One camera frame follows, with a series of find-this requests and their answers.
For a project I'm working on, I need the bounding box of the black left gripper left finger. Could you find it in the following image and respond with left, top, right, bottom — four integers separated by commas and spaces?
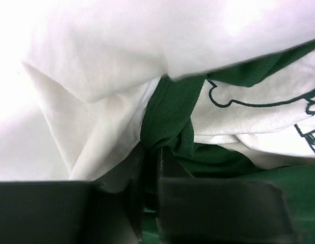
0, 146, 144, 243

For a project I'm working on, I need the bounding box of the white and green t-shirt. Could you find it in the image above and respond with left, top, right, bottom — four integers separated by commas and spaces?
0, 1, 315, 243

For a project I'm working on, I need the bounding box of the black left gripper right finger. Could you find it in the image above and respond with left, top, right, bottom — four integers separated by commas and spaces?
157, 148, 300, 243

